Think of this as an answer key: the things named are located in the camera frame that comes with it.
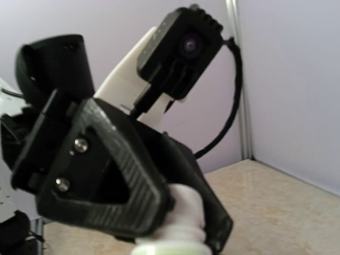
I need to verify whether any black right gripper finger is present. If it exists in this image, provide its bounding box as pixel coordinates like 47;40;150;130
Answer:
133;121;233;252

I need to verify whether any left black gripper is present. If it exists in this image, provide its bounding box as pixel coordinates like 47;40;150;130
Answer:
11;89;172;236

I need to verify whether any white pill bottle with code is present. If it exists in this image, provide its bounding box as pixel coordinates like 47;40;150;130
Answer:
131;184;212;255

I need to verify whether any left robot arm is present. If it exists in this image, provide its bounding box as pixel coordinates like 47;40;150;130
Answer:
1;35;173;240

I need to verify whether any left aluminium frame post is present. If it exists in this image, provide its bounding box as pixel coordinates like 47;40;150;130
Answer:
225;0;255;160

